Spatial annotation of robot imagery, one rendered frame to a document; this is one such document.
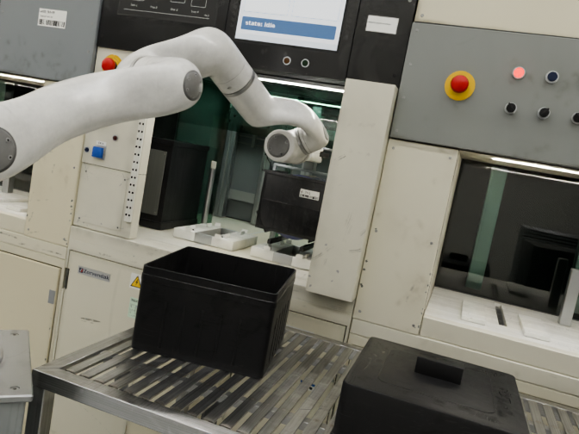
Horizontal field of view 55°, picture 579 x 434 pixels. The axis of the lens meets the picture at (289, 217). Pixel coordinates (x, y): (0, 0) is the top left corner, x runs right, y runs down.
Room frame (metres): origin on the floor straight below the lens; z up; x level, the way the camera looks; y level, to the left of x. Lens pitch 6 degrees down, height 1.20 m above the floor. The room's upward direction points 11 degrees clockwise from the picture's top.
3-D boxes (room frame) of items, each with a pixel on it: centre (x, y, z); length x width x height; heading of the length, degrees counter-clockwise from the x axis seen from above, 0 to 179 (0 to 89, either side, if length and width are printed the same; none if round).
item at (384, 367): (0.94, -0.31, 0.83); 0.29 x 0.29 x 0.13; 73
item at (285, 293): (1.18, 0.11, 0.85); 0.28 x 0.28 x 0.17; 82
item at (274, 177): (1.73, -0.03, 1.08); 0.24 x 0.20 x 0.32; 72
